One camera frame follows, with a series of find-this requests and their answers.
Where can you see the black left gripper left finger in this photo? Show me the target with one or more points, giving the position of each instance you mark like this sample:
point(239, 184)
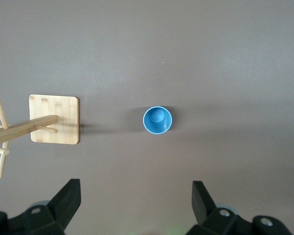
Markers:
point(63, 203)

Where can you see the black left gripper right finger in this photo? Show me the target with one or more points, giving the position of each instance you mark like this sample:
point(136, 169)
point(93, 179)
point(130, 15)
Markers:
point(203, 208)

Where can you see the light blue plastic cup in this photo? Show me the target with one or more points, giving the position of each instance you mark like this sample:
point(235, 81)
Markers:
point(157, 120)

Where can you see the wooden mug tree stand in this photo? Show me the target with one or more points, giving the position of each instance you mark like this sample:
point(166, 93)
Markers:
point(54, 110)

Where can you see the brown table mat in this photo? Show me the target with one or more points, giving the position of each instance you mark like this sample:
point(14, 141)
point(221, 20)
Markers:
point(161, 49)

